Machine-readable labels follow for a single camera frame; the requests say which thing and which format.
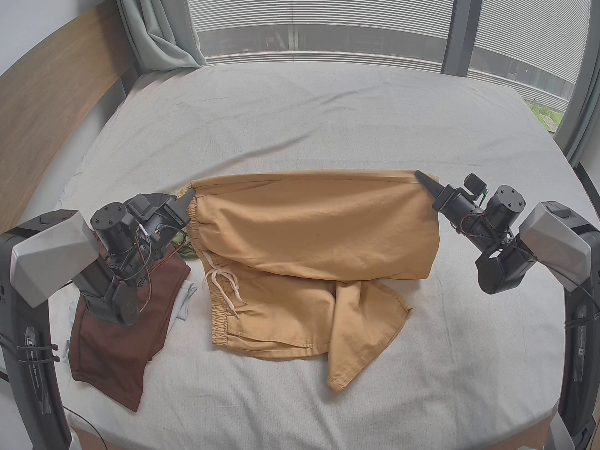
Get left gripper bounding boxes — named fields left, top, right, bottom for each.
left=138, top=197, right=192, bottom=252

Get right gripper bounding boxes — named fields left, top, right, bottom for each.
left=430, top=184, right=488, bottom=234

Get tan shorts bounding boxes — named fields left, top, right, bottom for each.
left=187, top=169, right=441, bottom=395

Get green garment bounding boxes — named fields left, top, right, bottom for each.
left=170, top=230, right=198, bottom=260

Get pale blue garment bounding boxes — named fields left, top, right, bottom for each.
left=60, top=278, right=198, bottom=369

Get brown shorts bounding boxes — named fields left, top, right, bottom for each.
left=69, top=250, right=192, bottom=413

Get blue-green curtain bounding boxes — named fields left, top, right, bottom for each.
left=555, top=26, right=600, bottom=170
left=112, top=0, right=208, bottom=75

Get bed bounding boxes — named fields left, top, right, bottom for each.
left=0, top=0, right=600, bottom=450

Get window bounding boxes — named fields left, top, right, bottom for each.
left=180, top=0, right=592, bottom=135

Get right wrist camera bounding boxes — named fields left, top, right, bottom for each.
left=462, top=172, right=489, bottom=201

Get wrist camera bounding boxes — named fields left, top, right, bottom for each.
left=125, top=193, right=164, bottom=219
left=462, top=172, right=489, bottom=201

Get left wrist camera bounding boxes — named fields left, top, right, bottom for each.
left=125, top=193, right=164, bottom=219

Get black cable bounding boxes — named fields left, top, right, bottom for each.
left=62, top=405, right=109, bottom=450

